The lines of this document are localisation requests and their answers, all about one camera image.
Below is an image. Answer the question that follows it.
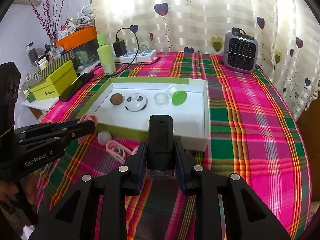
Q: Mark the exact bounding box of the pink clip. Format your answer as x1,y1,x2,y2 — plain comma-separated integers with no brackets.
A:
78,114,98,145
105,140,138,165

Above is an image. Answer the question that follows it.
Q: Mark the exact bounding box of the white suction cup hook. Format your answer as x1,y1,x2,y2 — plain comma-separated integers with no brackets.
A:
97,131,112,146

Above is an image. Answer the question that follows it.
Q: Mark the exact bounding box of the brown walnut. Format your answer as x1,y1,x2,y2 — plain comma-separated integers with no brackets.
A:
110,93,124,106

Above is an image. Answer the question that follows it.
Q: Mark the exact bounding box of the green and white tray box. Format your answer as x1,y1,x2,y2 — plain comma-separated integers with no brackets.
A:
76,77,210,151

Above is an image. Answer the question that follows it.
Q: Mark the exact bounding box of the round white grey gadget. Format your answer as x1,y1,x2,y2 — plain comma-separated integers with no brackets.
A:
125,93,148,112

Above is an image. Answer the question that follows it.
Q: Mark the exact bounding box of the black stamp with clear cap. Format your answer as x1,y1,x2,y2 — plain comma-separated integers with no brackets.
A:
146,115,176,179

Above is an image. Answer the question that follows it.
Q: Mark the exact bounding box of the clear round cap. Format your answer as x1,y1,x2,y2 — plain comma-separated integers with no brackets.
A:
154,93,169,107

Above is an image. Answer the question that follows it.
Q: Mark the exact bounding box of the green white spool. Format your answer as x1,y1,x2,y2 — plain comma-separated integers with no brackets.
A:
166,84,187,106

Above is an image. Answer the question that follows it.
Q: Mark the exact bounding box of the person's left hand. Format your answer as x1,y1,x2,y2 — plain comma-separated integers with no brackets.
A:
1,173,37,205

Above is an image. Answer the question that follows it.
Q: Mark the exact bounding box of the lime green shoebox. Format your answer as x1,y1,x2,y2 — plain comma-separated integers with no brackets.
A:
29,60,78,101

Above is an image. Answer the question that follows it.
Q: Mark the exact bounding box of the chevron patterned box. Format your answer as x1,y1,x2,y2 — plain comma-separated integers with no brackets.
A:
21,50,75,91

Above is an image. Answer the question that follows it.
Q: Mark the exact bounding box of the black phone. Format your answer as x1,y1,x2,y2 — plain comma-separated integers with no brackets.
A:
59,72,94,102

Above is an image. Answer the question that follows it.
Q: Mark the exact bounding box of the plaid pink green blanket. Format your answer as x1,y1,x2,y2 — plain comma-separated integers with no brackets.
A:
36,52,311,239

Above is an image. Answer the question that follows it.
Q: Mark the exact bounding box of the orange storage bin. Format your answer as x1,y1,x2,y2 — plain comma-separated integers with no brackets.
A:
55,26,97,51

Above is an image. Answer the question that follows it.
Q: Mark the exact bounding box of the green lotion bottle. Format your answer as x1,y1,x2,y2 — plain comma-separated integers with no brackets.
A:
97,34,116,75

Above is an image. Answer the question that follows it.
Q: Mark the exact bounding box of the purple branch decoration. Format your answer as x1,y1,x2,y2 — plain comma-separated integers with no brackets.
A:
28,0,65,43

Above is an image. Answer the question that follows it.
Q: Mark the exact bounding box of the wooden cabinet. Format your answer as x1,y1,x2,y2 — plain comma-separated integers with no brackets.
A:
297,99,320,202

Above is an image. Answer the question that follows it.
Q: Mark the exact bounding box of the white power strip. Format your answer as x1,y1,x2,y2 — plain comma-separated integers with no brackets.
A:
113,50,157,63

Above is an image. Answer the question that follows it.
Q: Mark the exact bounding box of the grey mini heater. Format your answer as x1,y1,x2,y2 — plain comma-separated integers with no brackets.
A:
223,31,258,74

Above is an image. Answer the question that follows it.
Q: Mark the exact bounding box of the heart patterned curtain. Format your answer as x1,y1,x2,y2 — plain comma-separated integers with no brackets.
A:
92,0,319,119

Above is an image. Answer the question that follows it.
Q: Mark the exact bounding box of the black charger with cable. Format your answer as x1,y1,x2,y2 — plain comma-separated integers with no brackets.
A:
92,26,162,81

